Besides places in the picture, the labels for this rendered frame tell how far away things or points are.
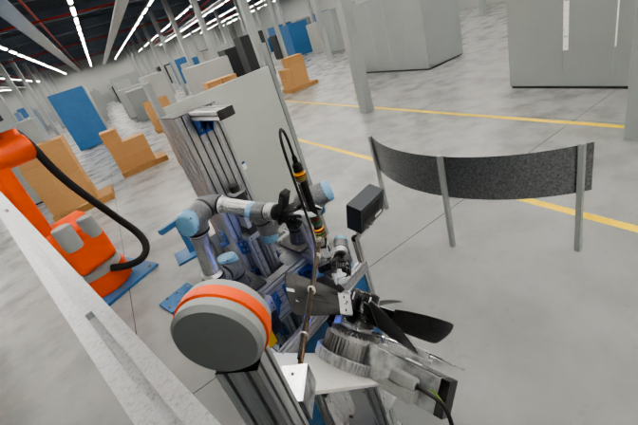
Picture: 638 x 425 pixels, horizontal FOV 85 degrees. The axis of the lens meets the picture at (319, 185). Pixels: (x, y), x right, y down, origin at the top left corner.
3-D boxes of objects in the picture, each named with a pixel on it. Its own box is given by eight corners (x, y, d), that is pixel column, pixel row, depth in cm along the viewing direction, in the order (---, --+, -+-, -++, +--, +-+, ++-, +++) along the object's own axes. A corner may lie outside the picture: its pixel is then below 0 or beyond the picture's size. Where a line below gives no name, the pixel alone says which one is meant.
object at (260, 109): (253, 304, 342) (143, 83, 249) (251, 303, 346) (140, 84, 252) (328, 233, 415) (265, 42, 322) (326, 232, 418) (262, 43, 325)
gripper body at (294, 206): (309, 218, 140) (286, 216, 147) (302, 200, 136) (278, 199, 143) (298, 230, 134) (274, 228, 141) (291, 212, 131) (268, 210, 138)
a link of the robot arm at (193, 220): (235, 282, 193) (210, 199, 166) (220, 303, 181) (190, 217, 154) (217, 278, 197) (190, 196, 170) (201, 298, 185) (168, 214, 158)
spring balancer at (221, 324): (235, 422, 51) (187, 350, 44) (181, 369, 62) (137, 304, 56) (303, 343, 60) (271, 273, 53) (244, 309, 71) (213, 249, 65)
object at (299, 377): (312, 428, 77) (301, 405, 73) (283, 430, 78) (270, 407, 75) (317, 382, 86) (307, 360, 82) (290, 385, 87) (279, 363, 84)
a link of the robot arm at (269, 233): (286, 230, 158) (278, 210, 153) (274, 246, 149) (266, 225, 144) (272, 230, 161) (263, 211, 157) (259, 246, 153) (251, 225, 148)
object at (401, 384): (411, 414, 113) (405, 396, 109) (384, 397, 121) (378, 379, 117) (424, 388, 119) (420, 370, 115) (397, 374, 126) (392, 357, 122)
